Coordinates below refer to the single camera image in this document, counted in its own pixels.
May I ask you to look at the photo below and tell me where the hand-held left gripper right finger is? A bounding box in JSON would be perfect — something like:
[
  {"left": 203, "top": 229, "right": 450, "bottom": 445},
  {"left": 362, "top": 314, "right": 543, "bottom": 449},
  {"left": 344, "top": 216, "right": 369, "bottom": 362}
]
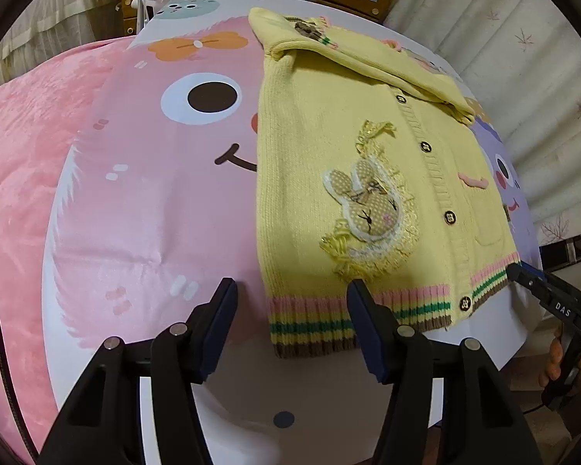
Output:
[{"left": 346, "top": 277, "right": 531, "bottom": 465}]

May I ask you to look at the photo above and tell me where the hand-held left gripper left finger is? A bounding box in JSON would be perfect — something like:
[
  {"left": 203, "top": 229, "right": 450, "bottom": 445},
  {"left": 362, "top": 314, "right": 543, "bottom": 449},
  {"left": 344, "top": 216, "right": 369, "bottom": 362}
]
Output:
[{"left": 39, "top": 277, "right": 239, "bottom": 465}]

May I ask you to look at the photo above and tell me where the black cable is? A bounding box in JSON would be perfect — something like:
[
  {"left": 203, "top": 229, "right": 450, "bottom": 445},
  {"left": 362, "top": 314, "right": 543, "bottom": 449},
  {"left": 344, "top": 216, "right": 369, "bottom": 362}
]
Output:
[{"left": 0, "top": 269, "right": 34, "bottom": 456}]

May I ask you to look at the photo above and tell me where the cream lace furniture cover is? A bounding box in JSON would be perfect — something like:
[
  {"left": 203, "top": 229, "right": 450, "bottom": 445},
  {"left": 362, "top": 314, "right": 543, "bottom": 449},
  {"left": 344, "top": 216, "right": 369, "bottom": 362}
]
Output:
[{"left": 0, "top": 0, "right": 127, "bottom": 88}]

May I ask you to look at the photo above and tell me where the person's right hand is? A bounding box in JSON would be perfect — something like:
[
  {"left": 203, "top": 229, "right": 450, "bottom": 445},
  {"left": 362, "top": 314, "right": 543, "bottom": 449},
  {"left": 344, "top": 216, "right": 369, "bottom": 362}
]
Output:
[{"left": 539, "top": 336, "right": 581, "bottom": 391}]

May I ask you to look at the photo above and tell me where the cartoon printed table cover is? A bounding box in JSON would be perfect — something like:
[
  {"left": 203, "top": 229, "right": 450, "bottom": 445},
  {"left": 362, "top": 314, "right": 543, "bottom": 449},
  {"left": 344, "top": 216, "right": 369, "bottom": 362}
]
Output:
[{"left": 41, "top": 0, "right": 548, "bottom": 465}]

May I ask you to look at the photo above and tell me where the pink fleece blanket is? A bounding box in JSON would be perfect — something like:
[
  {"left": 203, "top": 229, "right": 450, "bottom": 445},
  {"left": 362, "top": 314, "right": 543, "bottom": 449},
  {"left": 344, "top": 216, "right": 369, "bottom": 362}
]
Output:
[{"left": 0, "top": 39, "right": 141, "bottom": 465}]

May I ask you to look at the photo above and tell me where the white leaf print curtain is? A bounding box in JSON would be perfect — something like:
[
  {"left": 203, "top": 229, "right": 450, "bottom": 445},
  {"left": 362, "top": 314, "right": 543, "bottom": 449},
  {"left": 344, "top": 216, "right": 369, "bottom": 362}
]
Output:
[{"left": 382, "top": 0, "right": 581, "bottom": 253}]

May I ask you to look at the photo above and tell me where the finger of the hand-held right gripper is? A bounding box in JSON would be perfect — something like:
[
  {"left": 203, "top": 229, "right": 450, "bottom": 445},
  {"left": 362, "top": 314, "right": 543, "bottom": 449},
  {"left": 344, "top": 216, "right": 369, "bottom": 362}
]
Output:
[{"left": 506, "top": 262, "right": 581, "bottom": 336}]

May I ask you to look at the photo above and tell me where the yellow knitted cardigan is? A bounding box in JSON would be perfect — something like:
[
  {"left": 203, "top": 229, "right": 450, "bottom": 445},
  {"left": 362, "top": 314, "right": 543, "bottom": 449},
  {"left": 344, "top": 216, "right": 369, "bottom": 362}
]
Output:
[{"left": 248, "top": 7, "right": 521, "bottom": 359}]

